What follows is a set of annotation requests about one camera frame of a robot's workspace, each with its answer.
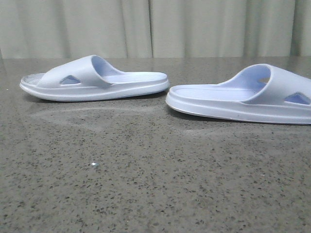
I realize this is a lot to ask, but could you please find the light blue slipper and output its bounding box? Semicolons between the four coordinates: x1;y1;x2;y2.
20;55;169;101
166;64;311;124

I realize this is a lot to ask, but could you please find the grey-green curtain backdrop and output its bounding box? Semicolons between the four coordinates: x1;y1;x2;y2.
0;0;311;58

